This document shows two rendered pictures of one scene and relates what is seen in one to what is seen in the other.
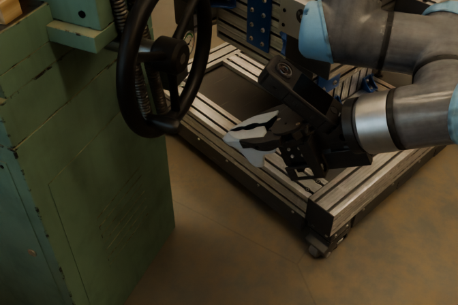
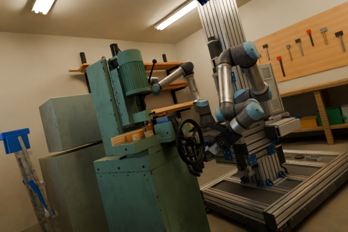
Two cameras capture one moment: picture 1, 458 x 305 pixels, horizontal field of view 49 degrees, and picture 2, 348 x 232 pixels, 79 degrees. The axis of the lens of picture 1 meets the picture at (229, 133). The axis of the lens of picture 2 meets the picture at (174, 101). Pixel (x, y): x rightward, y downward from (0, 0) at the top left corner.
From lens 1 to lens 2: 65 cm
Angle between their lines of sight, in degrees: 45
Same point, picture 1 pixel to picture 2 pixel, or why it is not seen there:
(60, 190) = (164, 193)
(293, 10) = not seen: hidden behind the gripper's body
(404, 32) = (237, 105)
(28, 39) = (155, 141)
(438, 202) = (335, 220)
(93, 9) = (170, 130)
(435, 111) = (244, 113)
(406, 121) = (239, 118)
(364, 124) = (232, 124)
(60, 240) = (164, 215)
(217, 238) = not seen: outside the picture
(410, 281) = not seen: outside the picture
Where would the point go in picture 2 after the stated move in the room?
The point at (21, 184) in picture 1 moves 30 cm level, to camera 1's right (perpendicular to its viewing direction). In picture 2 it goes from (152, 186) to (202, 176)
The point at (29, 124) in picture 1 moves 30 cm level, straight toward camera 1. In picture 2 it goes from (155, 165) to (166, 177)
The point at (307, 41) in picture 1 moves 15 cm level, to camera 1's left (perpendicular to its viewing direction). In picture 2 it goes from (217, 115) to (189, 121)
